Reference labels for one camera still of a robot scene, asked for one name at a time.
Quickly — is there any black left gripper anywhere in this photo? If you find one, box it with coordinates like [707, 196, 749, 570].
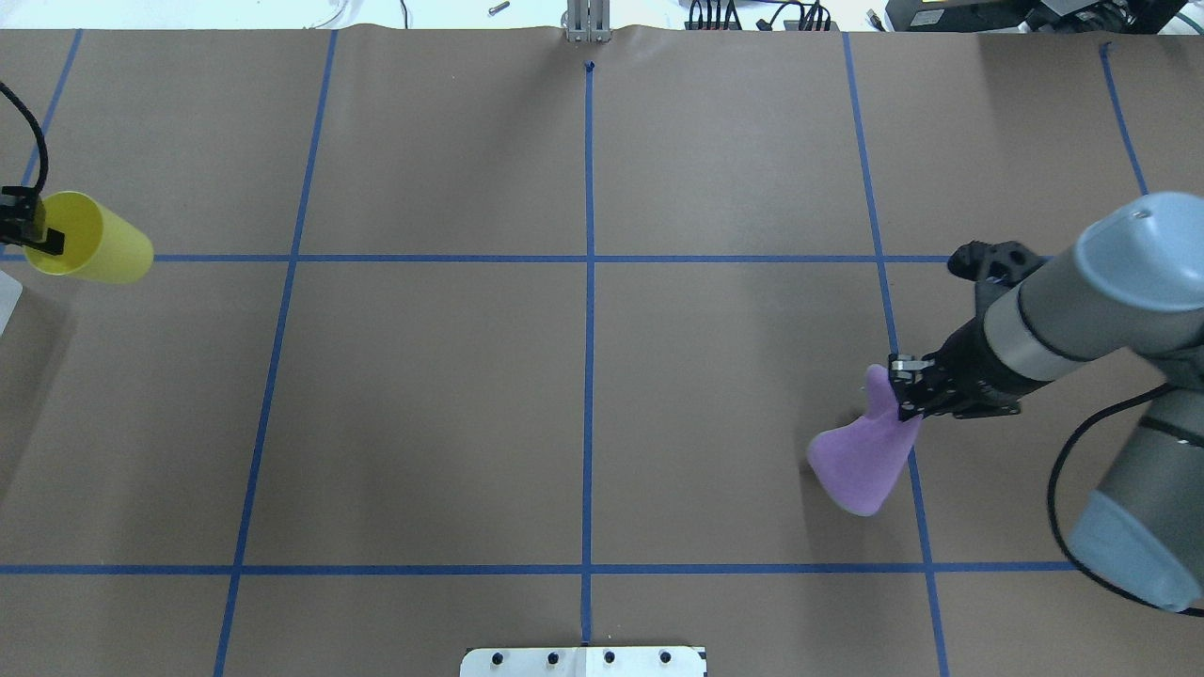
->
[1, 187, 66, 257]

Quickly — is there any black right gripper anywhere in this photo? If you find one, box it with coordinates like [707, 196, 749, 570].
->
[887, 320, 1021, 420]

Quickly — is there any yellow plastic cup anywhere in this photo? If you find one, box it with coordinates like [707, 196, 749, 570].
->
[24, 190, 154, 285]

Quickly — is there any purple cloth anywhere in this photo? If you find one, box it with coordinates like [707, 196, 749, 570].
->
[805, 365, 922, 517]

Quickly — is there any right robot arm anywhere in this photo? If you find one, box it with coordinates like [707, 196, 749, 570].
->
[884, 190, 1202, 620]

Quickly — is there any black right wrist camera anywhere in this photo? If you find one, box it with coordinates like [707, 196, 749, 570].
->
[946, 241, 1047, 288]

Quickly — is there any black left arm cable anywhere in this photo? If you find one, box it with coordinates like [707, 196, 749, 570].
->
[0, 83, 51, 194]

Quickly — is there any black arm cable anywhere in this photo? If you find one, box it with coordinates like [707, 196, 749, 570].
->
[1046, 381, 1204, 619]
[0, 83, 51, 194]

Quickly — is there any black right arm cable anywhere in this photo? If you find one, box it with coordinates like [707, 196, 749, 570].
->
[1046, 381, 1204, 619]

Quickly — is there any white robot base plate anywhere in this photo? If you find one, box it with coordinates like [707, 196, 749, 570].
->
[459, 644, 709, 676]

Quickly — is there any aluminium frame post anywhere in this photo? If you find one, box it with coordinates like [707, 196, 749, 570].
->
[561, 0, 613, 43]

